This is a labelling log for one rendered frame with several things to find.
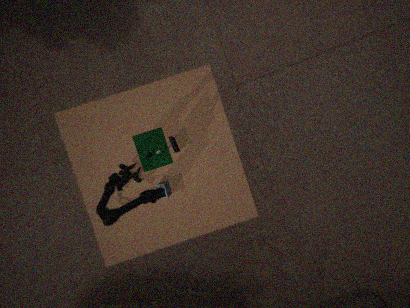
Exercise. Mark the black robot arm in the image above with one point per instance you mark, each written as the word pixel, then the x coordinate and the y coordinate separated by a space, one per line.
pixel 109 216

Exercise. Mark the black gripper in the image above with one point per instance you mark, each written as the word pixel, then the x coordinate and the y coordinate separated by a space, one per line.
pixel 135 175

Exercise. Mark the green circuit board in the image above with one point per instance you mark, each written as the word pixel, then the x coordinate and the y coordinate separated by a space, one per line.
pixel 152 142

